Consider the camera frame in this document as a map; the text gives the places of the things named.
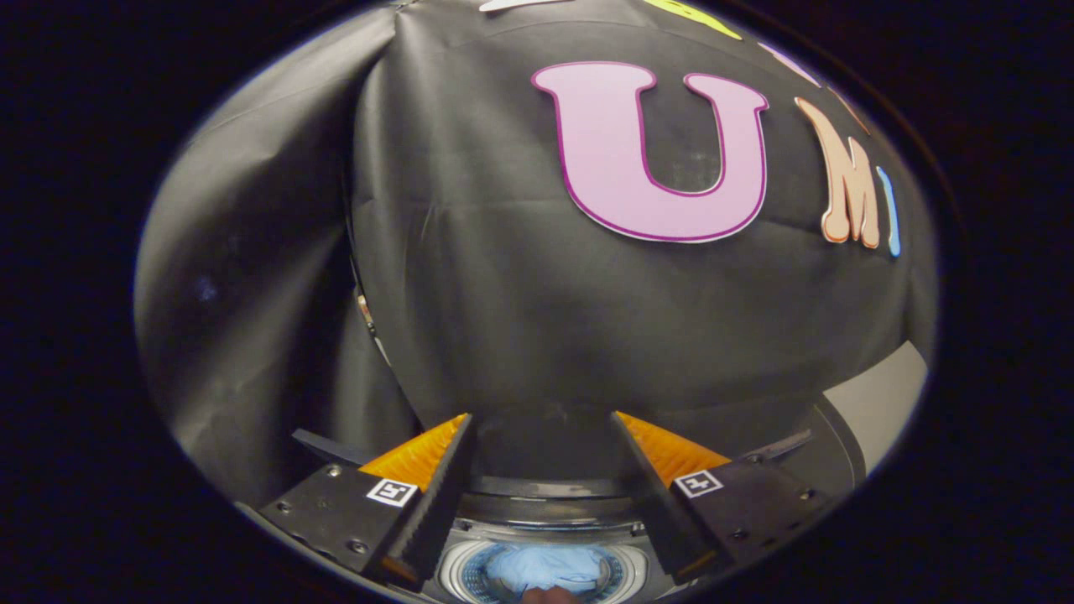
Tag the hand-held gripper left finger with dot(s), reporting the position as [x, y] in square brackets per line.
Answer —
[436, 495]

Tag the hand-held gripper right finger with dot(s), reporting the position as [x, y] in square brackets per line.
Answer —
[650, 495]

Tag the light blue shirt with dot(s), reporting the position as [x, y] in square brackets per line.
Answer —
[545, 566]

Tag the black backdrop cloth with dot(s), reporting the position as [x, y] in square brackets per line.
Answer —
[503, 294]

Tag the cream cabinet with dark frame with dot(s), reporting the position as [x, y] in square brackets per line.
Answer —
[881, 403]

